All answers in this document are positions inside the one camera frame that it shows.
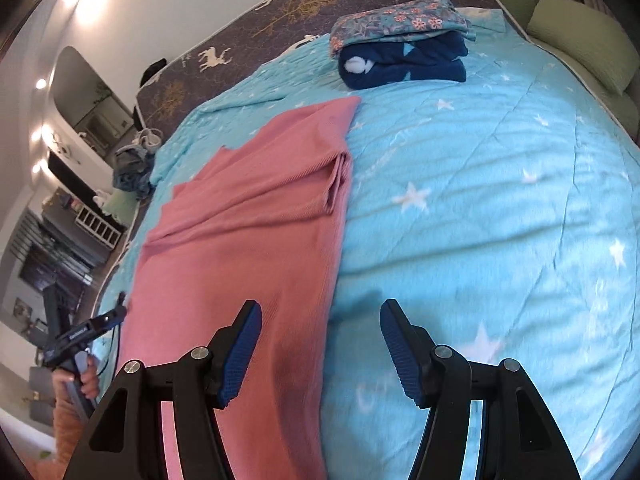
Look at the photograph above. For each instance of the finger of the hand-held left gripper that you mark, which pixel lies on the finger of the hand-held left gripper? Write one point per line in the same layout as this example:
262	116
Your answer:
122	307

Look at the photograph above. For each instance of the person's left hand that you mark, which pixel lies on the person's left hand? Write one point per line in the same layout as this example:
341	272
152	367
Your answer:
90	375

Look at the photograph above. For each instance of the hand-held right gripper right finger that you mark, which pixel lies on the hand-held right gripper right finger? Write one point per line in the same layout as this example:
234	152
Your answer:
400	355

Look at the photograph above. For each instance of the black bag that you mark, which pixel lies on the black bag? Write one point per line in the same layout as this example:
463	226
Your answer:
152	71

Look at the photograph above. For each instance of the white grey garment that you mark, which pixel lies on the white grey garment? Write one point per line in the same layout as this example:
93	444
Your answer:
147	140

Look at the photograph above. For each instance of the floral garment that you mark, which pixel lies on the floral garment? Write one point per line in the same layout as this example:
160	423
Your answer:
400	20

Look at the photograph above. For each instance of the pink sweater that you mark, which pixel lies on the pink sweater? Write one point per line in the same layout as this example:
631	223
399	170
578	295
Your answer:
250	220

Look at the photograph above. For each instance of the wall mirror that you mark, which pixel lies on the wall mirror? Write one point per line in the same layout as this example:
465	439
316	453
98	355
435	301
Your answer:
100	125

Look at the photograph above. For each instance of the large green pillow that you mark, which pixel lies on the large green pillow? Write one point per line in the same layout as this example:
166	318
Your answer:
580	35

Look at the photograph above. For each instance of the deer print mattress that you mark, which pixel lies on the deer print mattress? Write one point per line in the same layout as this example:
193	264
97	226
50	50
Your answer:
300	5

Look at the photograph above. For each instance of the white shelf rack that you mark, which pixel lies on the white shelf rack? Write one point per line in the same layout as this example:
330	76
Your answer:
100	227

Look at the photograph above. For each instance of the small green pillow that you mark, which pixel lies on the small green pillow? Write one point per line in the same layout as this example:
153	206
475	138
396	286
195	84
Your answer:
119	202

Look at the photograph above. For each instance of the denim clothes pile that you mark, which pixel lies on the denim clothes pile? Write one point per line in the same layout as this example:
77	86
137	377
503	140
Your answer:
131	170

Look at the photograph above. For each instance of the person's left forearm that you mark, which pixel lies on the person's left forearm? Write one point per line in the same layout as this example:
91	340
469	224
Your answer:
67	415

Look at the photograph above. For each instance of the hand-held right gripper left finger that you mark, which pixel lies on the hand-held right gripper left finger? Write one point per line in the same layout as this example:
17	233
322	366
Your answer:
242	355

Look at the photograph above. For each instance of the blue star print blanket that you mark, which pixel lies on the blue star print blanket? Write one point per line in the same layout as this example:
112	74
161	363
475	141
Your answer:
475	185

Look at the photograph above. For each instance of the navy star folded garment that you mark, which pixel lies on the navy star folded garment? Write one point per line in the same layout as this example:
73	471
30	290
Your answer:
400	69

